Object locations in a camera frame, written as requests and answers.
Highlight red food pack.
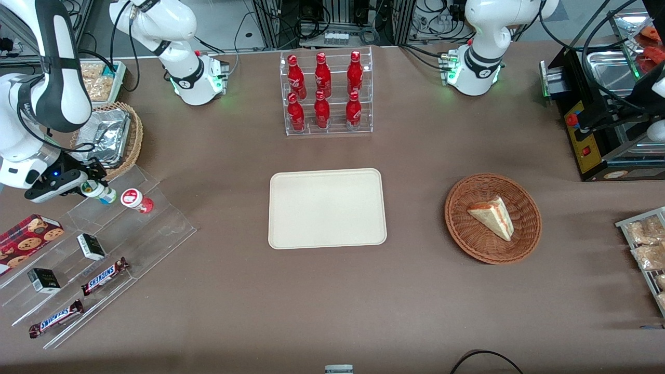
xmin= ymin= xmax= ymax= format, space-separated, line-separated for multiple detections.
xmin=638 ymin=25 xmax=665 ymax=65

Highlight green yogurt cup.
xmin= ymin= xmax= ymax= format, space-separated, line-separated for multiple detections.
xmin=81 ymin=179 xmax=116 ymax=204

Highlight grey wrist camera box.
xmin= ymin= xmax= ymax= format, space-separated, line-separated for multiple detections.
xmin=24 ymin=169 xmax=90 ymax=203

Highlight small black carton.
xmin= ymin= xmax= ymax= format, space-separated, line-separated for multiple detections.
xmin=28 ymin=268 xmax=61 ymax=295
xmin=77 ymin=233 xmax=107 ymax=261

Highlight cream plastic tray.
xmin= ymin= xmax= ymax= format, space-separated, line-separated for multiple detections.
xmin=268 ymin=168 xmax=388 ymax=250

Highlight triangular sandwich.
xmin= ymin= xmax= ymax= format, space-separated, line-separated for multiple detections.
xmin=467 ymin=196 xmax=515 ymax=242

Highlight steel tray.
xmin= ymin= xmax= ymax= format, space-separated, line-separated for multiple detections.
xmin=613 ymin=8 xmax=665 ymax=73

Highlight red yogurt cup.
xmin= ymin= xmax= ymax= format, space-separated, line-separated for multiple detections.
xmin=121 ymin=188 xmax=154 ymax=214

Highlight metal wire tray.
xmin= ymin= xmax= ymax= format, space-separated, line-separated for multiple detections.
xmin=616 ymin=207 xmax=665 ymax=318

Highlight black machine with yellow panel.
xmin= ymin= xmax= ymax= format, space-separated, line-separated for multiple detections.
xmin=539 ymin=47 xmax=665 ymax=182

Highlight clear acrylic stepped display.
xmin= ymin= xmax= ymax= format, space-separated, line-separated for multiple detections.
xmin=0 ymin=165 xmax=197 ymax=350

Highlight red cola bottle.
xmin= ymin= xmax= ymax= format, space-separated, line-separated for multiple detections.
xmin=314 ymin=90 xmax=331 ymax=129
xmin=288 ymin=93 xmax=306 ymax=132
xmin=345 ymin=91 xmax=362 ymax=131
xmin=287 ymin=54 xmax=307 ymax=99
xmin=347 ymin=50 xmax=364 ymax=95
xmin=314 ymin=52 xmax=332 ymax=98

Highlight light wicker basket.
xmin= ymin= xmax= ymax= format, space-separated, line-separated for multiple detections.
xmin=69 ymin=102 xmax=144 ymax=182

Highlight Snickers chocolate bar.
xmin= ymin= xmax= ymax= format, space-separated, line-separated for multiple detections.
xmin=29 ymin=299 xmax=84 ymax=339
xmin=81 ymin=257 xmax=130 ymax=297

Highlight red cookie box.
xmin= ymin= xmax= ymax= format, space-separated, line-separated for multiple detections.
xmin=0 ymin=214 xmax=65 ymax=276

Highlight dark brown wicker basket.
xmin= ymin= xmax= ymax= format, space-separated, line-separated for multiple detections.
xmin=444 ymin=173 xmax=542 ymax=265

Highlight clear acrylic bottle rack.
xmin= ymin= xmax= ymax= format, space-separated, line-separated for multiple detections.
xmin=280 ymin=46 xmax=374 ymax=137

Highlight black cable loop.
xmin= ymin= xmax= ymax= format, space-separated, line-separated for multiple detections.
xmin=449 ymin=350 xmax=524 ymax=374

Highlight stacked foil containers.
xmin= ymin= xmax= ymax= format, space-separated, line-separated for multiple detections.
xmin=73 ymin=109 xmax=131 ymax=168

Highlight white plastic snack bin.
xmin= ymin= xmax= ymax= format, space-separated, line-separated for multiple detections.
xmin=78 ymin=60 xmax=127 ymax=107

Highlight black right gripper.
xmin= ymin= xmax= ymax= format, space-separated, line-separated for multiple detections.
xmin=73 ymin=158 xmax=109 ymax=183

